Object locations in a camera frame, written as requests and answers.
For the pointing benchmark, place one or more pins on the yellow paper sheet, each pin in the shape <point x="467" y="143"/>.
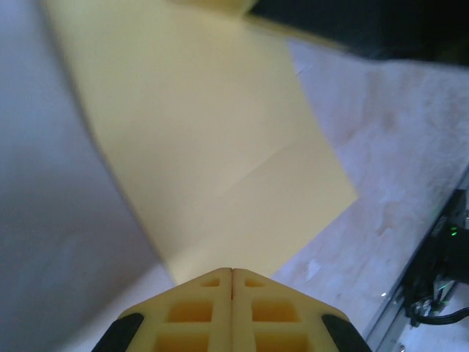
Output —
<point x="198" y="139"/>

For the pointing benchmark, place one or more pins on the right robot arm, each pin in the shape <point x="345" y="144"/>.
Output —
<point x="443" y="256"/>

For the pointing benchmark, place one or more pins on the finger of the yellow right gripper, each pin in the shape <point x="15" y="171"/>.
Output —
<point x="227" y="6"/>

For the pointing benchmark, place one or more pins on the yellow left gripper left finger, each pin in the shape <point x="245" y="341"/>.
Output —
<point x="190" y="315"/>

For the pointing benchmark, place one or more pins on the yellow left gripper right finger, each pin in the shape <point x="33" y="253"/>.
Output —
<point x="278" y="315"/>

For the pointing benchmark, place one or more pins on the aluminium mounting rail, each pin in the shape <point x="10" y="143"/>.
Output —
<point x="388" y="322"/>

